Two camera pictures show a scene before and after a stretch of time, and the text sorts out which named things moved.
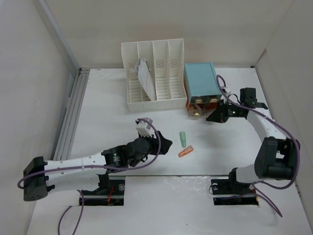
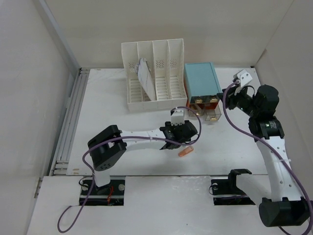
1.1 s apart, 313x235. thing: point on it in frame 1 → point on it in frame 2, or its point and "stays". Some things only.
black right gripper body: (231, 110) → (242, 101)
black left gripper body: (153, 149) → (172, 128)
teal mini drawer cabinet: (202, 89) stays
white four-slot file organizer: (165, 58) stays
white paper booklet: (143, 72) stays
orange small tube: (188, 150) stays
